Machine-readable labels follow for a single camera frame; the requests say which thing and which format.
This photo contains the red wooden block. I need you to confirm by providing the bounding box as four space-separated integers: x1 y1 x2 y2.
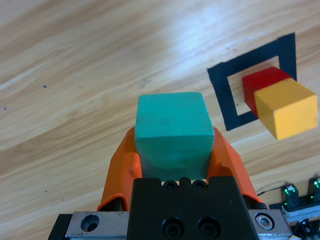
241 66 295 118

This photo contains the black LED adapter module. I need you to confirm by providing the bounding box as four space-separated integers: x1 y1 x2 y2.
281 183 300 208
307 171 320 201

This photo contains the thin long signal wire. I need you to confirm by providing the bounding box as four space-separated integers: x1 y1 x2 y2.
257 181 286 196

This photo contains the black tape square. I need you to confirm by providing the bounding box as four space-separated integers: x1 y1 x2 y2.
206 32 298 132

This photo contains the yellow wooden block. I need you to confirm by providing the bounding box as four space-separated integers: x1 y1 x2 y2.
253 77 319 141

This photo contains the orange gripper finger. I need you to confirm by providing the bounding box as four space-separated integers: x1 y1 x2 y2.
206 126 265 205
96 126 143 212

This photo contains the green wooden block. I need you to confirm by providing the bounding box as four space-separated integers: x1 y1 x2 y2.
134 91 216 181

